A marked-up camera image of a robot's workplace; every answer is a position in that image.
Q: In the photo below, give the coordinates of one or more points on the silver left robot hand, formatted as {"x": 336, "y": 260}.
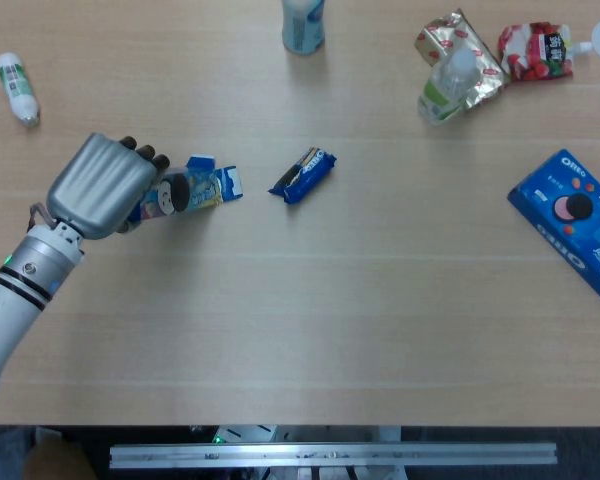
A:
{"x": 100, "y": 185}

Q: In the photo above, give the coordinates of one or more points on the blue Oreo cookie packet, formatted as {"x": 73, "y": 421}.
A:
{"x": 302, "y": 176}

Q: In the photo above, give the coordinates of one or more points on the robot base under table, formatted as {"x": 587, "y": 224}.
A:
{"x": 280, "y": 434}

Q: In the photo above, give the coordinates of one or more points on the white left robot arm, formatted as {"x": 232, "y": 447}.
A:
{"x": 20, "y": 295}

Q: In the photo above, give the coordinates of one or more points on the large blue Oreo box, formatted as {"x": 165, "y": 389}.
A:
{"x": 572, "y": 220}

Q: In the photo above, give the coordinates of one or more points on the small white green-label bottle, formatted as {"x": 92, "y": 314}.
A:
{"x": 17, "y": 87}

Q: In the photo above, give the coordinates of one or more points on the tall white blue-label bottle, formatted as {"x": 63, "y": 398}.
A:
{"x": 303, "y": 25}

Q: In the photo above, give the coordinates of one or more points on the clear green-label water bottle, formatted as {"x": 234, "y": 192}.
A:
{"x": 450, "y": 85}

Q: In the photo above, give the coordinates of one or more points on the gold foil snack packet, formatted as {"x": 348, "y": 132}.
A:
{"x": 475, "y": 60}

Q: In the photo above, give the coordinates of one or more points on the red strawberry drink pouch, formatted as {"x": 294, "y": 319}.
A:
{"x": 537, "y": 50}

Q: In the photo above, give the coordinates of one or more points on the aluminium profile rail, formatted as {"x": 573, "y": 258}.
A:
{"x": 330, "y": 455}

